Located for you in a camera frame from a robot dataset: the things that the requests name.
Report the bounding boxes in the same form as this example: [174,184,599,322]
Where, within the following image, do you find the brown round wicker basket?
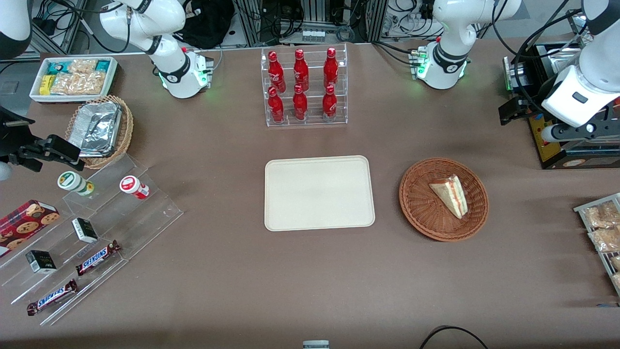
[399,157,489,242]

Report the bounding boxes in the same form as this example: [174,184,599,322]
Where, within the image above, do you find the clear acrylic bottle rack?
[260,43,349,128]

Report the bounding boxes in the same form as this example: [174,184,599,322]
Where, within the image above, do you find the red cookie box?
[0,199,61,258]

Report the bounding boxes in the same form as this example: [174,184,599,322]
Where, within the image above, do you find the large rice cracker bag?
[50,71,106,96]

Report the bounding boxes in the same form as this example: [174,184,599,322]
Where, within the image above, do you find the silver foil containers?
[67,101,123,159]

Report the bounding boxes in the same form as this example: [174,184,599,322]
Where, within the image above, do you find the clear acrylic stepped stand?
[0,154,184,327]

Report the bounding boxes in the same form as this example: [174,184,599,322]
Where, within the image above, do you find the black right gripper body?
[0,106,37,170]

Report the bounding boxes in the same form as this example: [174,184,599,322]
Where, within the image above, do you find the clear bagged fried snack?
[588,226,620,254]
[583,201,620,229]

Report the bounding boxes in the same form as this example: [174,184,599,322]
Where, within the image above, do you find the triangular sandwich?
[429,174,469,220]

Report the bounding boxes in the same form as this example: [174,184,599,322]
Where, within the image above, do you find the red lidded white cup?
[119,175,150,201]

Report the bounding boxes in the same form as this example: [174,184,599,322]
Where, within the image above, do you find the white rectangular snack bin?
[29,56,119,104]

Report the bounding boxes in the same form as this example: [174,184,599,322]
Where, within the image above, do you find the small rice cracker bag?
[67,59,98,74]

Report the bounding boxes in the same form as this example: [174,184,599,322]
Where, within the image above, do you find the black bag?
[174,0,236,50]

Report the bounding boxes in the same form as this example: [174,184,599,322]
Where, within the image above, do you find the small dark green box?
[25,250,58,274]
[71,217,99,244]

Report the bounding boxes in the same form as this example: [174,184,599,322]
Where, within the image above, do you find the snickers chocolate bar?
[75,239,121,276]
[26,279,78,317]

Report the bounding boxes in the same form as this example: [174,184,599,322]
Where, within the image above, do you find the black hot food warmer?
[503,9,620,170]

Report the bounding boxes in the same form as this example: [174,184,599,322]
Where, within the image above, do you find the green lidded white cup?
[57,171,95,197]

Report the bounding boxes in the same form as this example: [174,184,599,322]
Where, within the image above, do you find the red cola bottle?
[292,84,309,121]
[267,51,286,94]
[293,49,310,92]
[323,47,340,90]
[322,85,338,122]
[267,86,285,124]

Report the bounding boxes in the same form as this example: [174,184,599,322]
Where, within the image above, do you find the light wicker basket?
[65,95,134,170]

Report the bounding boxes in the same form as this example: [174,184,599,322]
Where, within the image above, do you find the grey wire snack tray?
[573,192,620,297]

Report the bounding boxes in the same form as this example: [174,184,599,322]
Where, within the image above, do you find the beige rectangular tray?
[264,155,376,232]

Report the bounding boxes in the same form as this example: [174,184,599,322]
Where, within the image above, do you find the black cable loop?
[418,325,489,349]

